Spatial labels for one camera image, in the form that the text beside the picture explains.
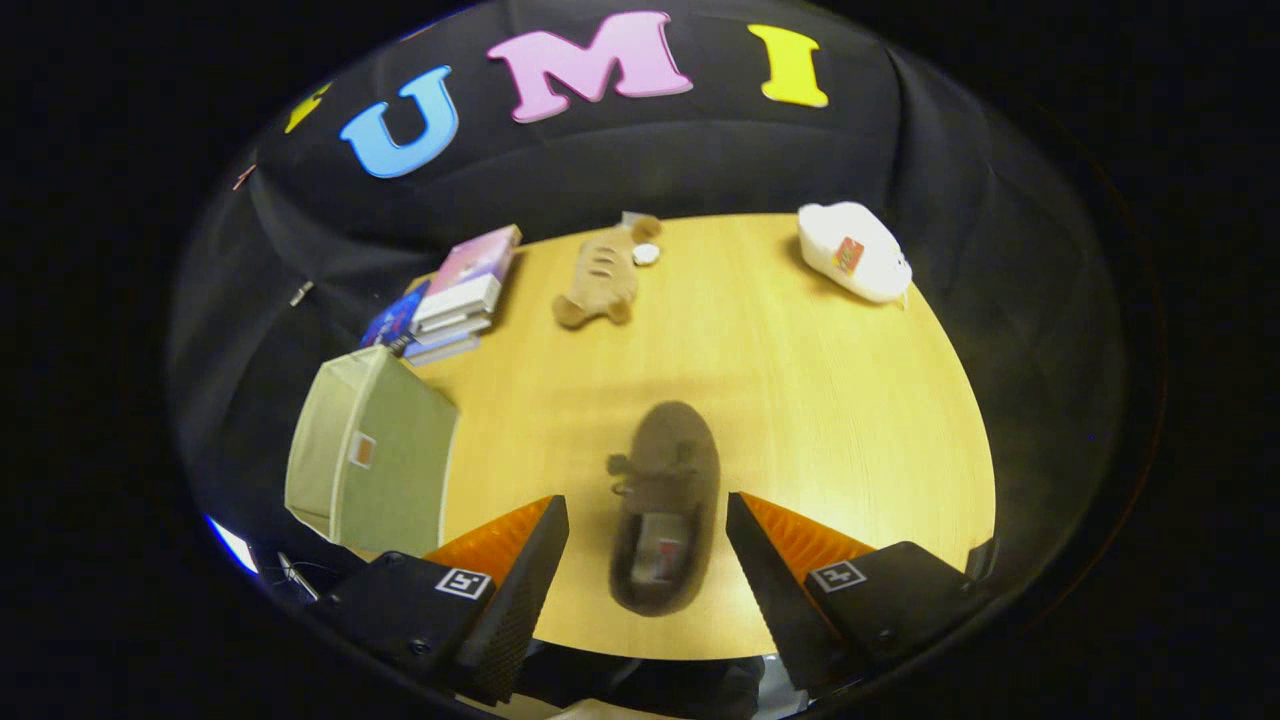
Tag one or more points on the green fabric storage box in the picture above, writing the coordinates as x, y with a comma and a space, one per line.
400, 480

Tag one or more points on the lit computer monitor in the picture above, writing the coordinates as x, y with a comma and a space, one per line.
232, 545

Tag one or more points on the small red clip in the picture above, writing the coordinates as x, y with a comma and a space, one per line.
243, 177

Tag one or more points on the black backdrop cloth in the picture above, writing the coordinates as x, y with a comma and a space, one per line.
700, 160

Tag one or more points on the white paperback book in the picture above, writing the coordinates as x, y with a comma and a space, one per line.
450, 328

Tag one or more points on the brown striped plush toy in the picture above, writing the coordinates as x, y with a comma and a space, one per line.
600, 275

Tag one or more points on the white soft item red label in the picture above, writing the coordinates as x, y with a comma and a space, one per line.
880, 270

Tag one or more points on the pink cover book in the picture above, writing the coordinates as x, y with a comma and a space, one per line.
475, 262

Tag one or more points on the small silver clip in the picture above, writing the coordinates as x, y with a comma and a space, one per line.
300, 292

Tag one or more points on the dark blue book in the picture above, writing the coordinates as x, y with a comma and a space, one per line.
395, 315

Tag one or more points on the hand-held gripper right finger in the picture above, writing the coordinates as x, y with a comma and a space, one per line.
770, 585

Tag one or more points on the dark white-edged device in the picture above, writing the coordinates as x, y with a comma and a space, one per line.
300, 577

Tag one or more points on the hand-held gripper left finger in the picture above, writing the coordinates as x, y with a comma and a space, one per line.
525, 585

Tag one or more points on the light blue book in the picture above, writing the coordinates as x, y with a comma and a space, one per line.
440, 352

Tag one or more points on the brown fuzzy shoe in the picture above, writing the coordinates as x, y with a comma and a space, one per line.
675, 440

